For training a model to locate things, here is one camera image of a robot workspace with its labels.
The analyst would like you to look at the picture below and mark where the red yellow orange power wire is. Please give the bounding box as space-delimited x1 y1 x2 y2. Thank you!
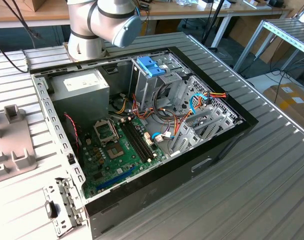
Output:
175 91 228 137

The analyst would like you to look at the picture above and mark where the CPU socket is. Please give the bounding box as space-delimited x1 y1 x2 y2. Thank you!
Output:
104 142 126 161

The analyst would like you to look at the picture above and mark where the yellow black wire bundle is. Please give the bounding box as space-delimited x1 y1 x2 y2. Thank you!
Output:
115 96 130 115

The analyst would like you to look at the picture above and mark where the black RAM slot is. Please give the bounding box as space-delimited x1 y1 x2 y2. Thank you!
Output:
125 119 153 161
123 119 150 163
128 118 155 160
120 120 148 164

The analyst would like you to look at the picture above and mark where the silver slot bracket latch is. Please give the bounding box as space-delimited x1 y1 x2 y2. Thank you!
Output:
42 176 86 238

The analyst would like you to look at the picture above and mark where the short blue data wire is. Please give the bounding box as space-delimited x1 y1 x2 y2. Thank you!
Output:
151 131 167 144

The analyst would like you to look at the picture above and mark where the metal socket cover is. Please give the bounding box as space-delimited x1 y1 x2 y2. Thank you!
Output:
93 119 119 147

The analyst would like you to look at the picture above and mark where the silver disk bay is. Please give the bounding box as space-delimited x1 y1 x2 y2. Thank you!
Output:
168 104 244 158

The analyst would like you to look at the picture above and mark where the cardboard box with labels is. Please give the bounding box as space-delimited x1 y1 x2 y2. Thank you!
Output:
263 83 304 131

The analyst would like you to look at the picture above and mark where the grey power supply unit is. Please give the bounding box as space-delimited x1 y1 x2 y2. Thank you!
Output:
49 68 110 126

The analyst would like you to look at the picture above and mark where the grey parts rack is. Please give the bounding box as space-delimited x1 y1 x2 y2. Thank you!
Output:
0 104 38 185

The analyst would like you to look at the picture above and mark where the green motherboard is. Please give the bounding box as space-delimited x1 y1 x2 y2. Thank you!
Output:
78 116 168 200

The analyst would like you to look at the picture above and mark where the arm cable with plug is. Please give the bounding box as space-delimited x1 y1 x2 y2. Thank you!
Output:
0 0 44 74

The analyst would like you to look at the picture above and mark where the white board connector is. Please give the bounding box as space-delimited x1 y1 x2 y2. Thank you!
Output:
143 131 154 147

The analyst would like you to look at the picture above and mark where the aluminium slat table frame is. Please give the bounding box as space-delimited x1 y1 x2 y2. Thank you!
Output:
233 18 304 73

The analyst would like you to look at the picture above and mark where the blue plastic drive bracket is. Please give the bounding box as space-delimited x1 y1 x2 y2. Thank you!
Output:
136 56 167 78

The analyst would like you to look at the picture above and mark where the orange red wire bundle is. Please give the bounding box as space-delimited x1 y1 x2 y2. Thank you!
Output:
131 93 155 121

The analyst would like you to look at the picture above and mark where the long blue data wire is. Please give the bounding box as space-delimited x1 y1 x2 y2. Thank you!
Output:
189 93 208 115

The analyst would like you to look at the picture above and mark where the blue expansion slot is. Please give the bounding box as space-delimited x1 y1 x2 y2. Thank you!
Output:
95 166 137 192

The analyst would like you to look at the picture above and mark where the wooden desk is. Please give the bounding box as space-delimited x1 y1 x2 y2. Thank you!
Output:
0 0 294 30

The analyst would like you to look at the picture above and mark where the black open PC case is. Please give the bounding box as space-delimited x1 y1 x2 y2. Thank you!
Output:
28 46 260 240

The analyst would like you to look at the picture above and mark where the silver metal drive cage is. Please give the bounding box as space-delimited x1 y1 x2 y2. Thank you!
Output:
128 53 190 113

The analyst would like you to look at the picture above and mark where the small brown cardboard box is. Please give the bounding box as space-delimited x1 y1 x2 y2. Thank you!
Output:
23 0 47 13

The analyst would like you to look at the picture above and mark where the red black fan wire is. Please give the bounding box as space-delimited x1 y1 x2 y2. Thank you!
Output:
63 112 80 161

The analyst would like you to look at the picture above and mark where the black plastic lock tab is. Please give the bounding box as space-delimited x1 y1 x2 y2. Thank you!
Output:
43 201 59 220

